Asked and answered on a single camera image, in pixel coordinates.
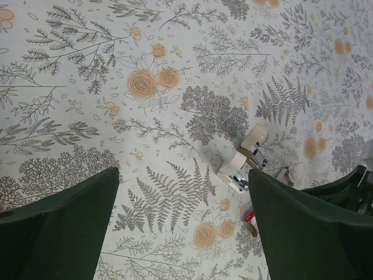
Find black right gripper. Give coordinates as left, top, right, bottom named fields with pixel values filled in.
left=249, top=165, right=372, bottom=279

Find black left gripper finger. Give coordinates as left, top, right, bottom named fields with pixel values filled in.
left=1, top=167, right=119, bottom=279

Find red white staple box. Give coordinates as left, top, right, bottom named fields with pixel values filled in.
left=244, top=211, right=259, bottom=237

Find silver staple strip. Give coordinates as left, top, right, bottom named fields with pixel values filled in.
left=276, top=166, right=302, bottom=187

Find floral table mat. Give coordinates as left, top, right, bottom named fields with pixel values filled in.
left=1, top=1, right=372, bottom=279

